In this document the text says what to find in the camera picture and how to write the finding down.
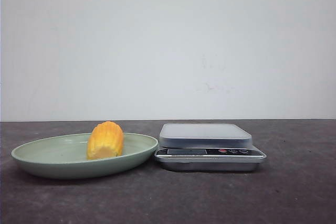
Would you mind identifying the yellow corn cob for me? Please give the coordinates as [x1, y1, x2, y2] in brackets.
[87, 121, 124, 160]

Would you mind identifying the silver digital kitchen scale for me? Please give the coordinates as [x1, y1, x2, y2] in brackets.
[154, 123, 267, 172]

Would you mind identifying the green round plate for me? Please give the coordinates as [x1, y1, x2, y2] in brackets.
[11, 133, 159, 179]

